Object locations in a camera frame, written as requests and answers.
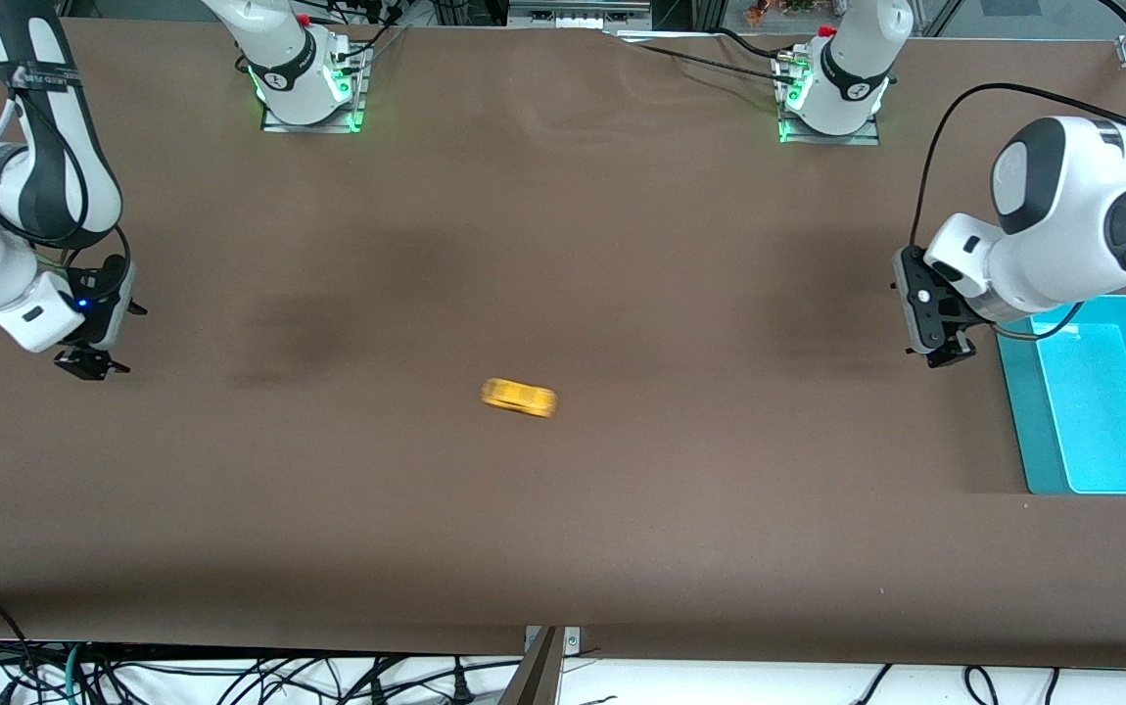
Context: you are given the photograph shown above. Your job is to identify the yellow toy beetle car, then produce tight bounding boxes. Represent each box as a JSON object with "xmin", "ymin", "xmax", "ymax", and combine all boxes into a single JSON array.
[{"xmin": 480, "ymin": 377, "xmax": 558, "ymax": 419}]

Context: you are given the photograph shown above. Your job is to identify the teal plastic bin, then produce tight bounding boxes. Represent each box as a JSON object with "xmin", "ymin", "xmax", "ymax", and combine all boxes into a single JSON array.
[{"xmin": 996, "ymin": 294, "xmax": 1126, "ymax": 496}]

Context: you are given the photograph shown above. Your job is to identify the orange background objects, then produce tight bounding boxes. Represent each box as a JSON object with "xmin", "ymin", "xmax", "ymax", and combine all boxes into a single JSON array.
[{"xmin": 744, "ymin": 0, "xmax": 819, "ymax": 25}]

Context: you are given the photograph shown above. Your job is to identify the dark table leg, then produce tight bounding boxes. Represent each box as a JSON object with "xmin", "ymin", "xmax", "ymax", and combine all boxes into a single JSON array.
[{"xmin": 496, "ymin": 627, "xmax": 564, "ymax": 705}]

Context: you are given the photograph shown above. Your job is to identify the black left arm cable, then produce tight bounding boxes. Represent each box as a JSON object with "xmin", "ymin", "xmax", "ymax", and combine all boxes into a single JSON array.
[{"xmin": 909, "ymin": 83, "xmax": 1126, "ymax": 342}]

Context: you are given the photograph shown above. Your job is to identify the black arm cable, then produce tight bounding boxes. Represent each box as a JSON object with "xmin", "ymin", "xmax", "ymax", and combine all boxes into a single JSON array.
[
  {"xmin": 0, "ymin": 88, "xmax": 133, "ymax": 295},
  {"xmin": 909, "ymin": 83, "xmax": 1126, "ymax": 342}
]

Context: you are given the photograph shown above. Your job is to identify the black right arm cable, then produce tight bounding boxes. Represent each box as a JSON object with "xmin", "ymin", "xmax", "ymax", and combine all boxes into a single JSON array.
[{"xmin": 0, "ymin": 88, "xmax": 133, "ymax": 295}]

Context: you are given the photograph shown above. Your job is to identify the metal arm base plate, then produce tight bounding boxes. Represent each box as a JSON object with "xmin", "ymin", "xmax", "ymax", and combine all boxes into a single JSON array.
[
  {"xmin": 776, "ymin": 49, "xmax": 882, "ymax": 146},
  {"xmin": 259, "ymin": 44, "xmax": 370, "ymax": 134}
]

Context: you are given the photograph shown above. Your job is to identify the tangled black floor cables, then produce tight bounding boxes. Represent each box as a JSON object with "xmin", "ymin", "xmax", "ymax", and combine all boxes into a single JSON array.
[{"xmin": 0, "ymin": 641, "xmax": 525, "ymax": 705}]

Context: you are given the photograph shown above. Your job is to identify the black cable on table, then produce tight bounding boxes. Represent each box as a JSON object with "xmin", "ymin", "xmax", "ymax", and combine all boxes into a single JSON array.
[{"xmin": 617, "ymin": 37, "xmax": 801, "ymax": 84}]

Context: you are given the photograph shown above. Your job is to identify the black base connector cables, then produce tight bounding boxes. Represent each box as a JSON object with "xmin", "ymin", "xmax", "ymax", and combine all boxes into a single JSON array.
[{"xmin": 308, "ymin": 0, "xmax": 407, "ymax": 65}]

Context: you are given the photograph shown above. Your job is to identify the silver metal frame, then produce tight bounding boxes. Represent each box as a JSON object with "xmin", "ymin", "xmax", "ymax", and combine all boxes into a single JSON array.
[{"xmin": 507, "ymin": 0, "xmax": 652, "ymax": 30}]

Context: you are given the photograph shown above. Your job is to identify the small metal bracket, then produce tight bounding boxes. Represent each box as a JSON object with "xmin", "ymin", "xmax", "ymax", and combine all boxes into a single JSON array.
[{"xmin": 524, "ymin": 627, "xmax": 582, "ymax": 655}]

